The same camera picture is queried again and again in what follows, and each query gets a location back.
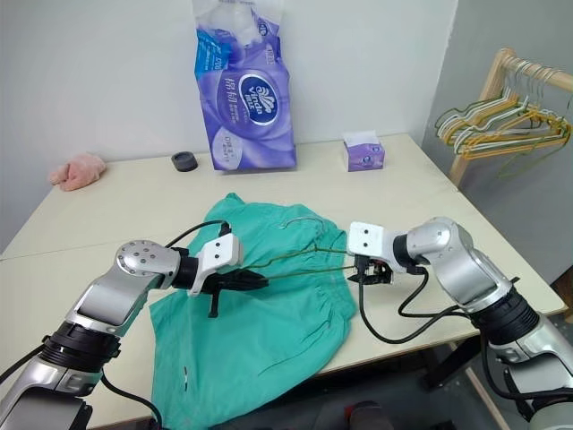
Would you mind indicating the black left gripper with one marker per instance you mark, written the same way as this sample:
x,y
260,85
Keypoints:
x,y
217,283

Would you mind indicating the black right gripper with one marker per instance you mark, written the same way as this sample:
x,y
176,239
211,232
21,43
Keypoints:
x,y
379,272

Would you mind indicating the green shorts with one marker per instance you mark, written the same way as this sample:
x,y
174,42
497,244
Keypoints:
x,y
250,340

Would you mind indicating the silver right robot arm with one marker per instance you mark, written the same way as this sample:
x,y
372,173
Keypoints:
x,y
461,264

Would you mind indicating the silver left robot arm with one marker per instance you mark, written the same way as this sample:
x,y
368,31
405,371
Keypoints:
x,y
134,269

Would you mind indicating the small purple tissue box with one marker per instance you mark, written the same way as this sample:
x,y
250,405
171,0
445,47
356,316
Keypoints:
x,y
365,154

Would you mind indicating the black table support beam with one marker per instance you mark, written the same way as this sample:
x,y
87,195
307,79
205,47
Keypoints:
x,y
452,363

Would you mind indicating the black round dish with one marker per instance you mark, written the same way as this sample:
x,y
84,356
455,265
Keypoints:
x,y
185,162

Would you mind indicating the dark rounded shape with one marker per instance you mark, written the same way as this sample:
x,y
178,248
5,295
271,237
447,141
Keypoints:
x,y
358,416

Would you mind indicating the purple tissue paper pack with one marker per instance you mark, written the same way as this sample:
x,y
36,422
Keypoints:
x,y
250,103

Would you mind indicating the pink cloth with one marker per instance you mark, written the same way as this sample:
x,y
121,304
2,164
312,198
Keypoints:
x,y
78,172

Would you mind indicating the wooden clothes rack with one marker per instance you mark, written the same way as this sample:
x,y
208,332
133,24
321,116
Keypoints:
x,y
481,114

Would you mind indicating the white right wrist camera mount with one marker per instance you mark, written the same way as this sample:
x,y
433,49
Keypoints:
x,y
367,237

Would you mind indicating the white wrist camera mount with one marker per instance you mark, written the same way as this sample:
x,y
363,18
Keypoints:
x,y
367,237
221,251

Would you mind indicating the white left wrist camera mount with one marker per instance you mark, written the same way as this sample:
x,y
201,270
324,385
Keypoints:
x,y
221,251

